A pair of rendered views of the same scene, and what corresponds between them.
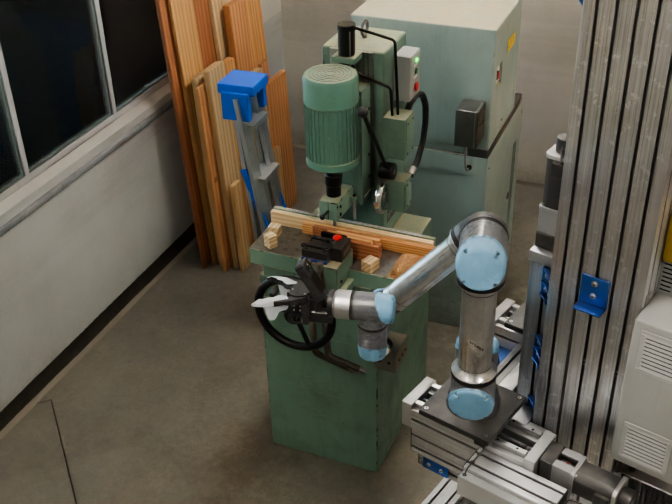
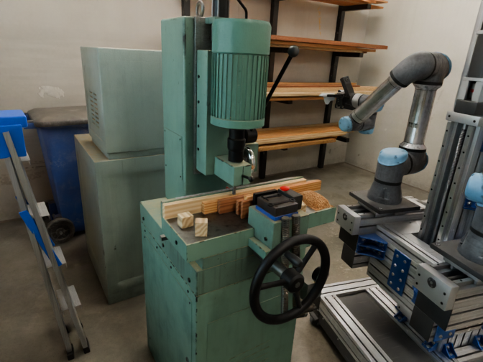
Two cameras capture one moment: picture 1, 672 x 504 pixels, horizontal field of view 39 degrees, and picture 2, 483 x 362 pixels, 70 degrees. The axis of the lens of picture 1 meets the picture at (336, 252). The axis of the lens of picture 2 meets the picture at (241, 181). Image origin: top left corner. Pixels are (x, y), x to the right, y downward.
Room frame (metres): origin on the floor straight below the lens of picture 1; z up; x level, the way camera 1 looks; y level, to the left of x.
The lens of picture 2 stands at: (2.13, 0.92, 1.41)
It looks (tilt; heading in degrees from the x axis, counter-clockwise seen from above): 20 degrees down; 303
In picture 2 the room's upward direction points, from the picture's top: 3 degrees clockwise
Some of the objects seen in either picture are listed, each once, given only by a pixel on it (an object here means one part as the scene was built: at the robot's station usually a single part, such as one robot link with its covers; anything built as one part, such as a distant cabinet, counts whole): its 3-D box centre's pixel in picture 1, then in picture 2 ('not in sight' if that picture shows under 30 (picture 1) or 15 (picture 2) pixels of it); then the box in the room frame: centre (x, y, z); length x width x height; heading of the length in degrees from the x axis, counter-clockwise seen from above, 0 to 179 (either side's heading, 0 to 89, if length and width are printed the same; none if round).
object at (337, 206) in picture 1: (337, 203); (232, 171); (2.78, -0.01, 1.03); 0.14 x 0.07 x 0.09; 156
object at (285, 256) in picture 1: (336, 264); (261, 224); (2.64, 0.00, 0.87); 0.61 x 0.30 x 0.06; 66
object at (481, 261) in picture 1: (477, 325); not in sight; (1.86, -0.35, 1.19); 0.15 x 0.12 x 0.55; 168
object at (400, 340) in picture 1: (391, 351); (305, 281); (2.53, -0.18, 0.58); 0.12 x 0.08 x 0.08; 156
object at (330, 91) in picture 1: (331, 118); (239, 75); (2.76, 0.00, 1.35); 0.18 x 0.18 x 0.31
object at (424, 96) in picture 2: not in sight; (419, 116); (2.33, -0.80, 1.19); 0.15 x 0.12 x 0.55; 66
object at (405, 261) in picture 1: (407, 263); (312, 197); (2.56, -0.23, 0.92); 0.14 x 0.09 x 0.04; 156
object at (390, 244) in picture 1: (375, 241); (267, 195); (2.70, -0.13, 0.92); 0.54 x 0.02 x 0.04; 66
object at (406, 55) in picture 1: (406, 73); not in sight; (3.00, -0.26, 1.40); 0.10 x 0.06 x 0.16; 156
